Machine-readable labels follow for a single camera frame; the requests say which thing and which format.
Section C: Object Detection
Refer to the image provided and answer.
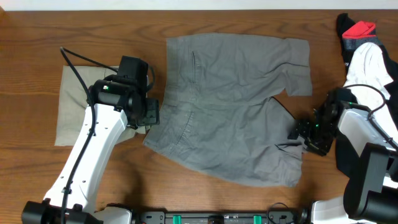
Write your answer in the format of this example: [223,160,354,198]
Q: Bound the grey shorts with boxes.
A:
[144,33,312,187]

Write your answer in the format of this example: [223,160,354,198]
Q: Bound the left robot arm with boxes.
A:
[21,56,159,224]

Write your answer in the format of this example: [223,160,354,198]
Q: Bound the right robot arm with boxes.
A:
[289,87,397,223]

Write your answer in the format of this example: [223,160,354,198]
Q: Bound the black garment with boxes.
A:
[335,12,398,180]

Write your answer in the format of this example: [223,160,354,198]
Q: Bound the red and grey garment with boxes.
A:
[342,21,382,51]

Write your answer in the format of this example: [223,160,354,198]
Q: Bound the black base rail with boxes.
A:
[131,202,311,224]

